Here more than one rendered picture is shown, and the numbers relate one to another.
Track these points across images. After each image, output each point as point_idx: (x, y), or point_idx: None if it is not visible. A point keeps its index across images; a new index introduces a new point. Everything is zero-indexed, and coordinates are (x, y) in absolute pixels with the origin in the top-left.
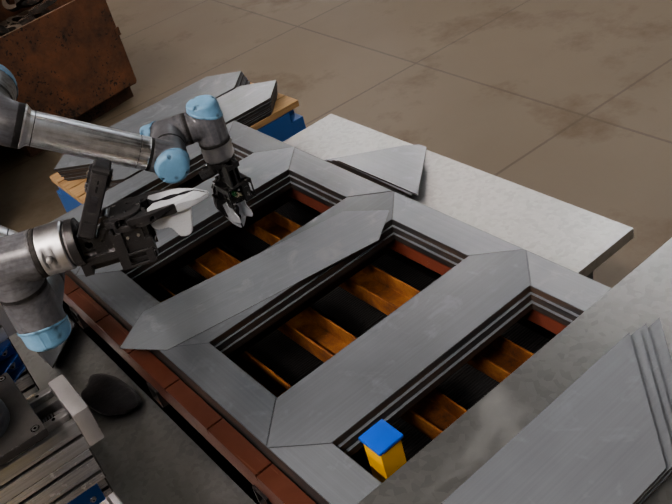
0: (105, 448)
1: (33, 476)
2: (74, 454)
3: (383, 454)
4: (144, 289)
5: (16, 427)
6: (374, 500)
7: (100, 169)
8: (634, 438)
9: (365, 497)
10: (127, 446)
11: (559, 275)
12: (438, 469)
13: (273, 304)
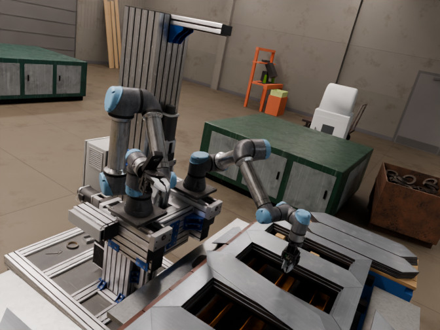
0: (177, 269)
1: (133, 236)
2: (144, 245)
3: None
4: (247, 253)
5: (139, 219)
6: (72, 327)
7: (152, 152)
8: None
9: (74, 323)
10: (178, 275)
11: None
12: None
13: (243, 297)
